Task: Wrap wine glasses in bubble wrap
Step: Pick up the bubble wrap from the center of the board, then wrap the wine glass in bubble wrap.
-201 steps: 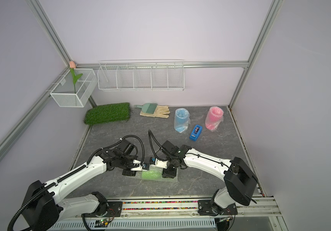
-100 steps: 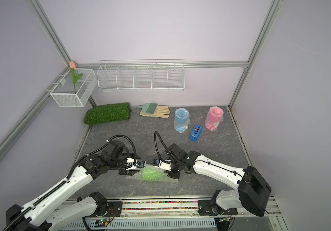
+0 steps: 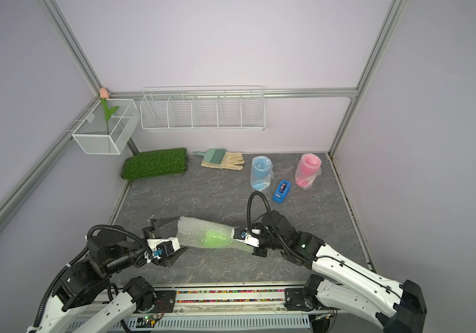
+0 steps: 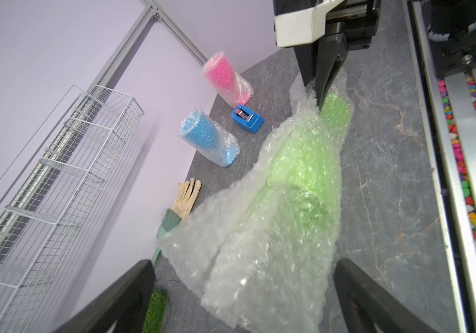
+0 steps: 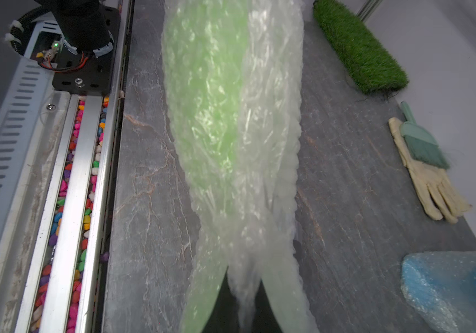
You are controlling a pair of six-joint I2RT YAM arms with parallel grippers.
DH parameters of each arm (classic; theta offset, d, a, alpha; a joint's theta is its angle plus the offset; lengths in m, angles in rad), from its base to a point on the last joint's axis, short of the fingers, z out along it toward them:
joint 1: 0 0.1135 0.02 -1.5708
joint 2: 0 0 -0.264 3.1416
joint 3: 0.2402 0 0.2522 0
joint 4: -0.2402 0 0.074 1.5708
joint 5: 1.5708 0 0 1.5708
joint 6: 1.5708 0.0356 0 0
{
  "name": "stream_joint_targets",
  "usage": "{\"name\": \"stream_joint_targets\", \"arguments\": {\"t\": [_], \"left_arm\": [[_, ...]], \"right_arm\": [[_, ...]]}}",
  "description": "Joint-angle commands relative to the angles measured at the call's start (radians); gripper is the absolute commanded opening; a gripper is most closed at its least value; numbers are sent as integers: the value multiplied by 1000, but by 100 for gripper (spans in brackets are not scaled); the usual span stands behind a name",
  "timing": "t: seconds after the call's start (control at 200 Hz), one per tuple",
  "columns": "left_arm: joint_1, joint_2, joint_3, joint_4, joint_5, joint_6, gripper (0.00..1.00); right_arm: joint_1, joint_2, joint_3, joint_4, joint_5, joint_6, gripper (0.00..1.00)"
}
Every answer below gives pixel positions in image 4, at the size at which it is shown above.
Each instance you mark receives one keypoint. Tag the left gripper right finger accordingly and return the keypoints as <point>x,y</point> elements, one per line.
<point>367,306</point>

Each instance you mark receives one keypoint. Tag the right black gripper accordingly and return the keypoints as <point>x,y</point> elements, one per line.
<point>361,19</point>

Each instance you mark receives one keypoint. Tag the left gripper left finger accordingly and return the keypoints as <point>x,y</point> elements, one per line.
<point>120,308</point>

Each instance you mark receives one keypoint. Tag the pink plastic wine glass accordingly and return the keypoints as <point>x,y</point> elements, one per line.
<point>225,79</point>

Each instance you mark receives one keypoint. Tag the blue tape dispenser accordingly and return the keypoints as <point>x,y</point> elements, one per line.
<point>247,119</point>

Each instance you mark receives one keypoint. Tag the bubble wrap sheet stack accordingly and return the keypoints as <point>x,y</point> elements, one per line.
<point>258,254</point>

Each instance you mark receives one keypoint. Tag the green plastic wine glass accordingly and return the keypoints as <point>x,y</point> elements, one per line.
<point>298,207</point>

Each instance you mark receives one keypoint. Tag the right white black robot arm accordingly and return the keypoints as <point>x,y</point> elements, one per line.
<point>450,29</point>

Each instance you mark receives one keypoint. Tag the green artificial grass mat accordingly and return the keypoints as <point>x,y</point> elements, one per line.
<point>155,313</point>

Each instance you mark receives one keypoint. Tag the beige cloth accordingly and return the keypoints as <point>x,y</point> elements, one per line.
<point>187,195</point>

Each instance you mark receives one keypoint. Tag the long white wire shelf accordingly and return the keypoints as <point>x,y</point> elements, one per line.
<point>54,206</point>

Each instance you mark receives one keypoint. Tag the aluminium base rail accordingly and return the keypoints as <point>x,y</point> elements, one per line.
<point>451,102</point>

